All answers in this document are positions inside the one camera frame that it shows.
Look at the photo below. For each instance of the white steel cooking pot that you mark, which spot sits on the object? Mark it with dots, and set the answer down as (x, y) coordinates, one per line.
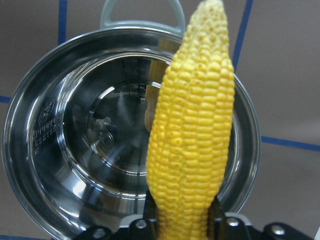
(74, 139)

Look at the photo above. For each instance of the yellow corn cob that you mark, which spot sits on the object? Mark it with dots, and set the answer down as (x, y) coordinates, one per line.
(190, 135)

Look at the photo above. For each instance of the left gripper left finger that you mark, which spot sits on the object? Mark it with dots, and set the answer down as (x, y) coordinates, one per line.
(145, 228)

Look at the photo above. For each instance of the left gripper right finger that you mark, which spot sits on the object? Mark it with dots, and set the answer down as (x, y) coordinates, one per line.
(223, 225)

